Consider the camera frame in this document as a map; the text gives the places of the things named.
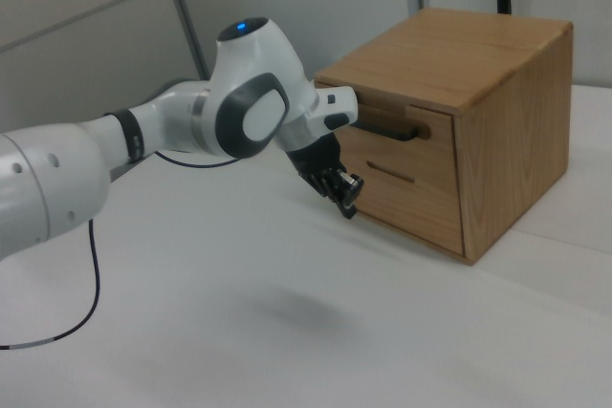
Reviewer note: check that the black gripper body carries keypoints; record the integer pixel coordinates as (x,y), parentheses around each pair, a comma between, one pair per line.
(318,155)

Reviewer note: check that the wooden cabinet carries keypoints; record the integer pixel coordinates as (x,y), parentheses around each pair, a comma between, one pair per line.
(507,140)

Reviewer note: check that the wooden drawer with slot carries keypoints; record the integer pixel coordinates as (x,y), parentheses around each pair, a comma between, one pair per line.
(411,198)

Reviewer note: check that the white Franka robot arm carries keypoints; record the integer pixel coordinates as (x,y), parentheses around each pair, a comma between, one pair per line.
(253,112)

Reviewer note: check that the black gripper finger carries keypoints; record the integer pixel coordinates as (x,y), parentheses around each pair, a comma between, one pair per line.
(353,184)
(334,193)

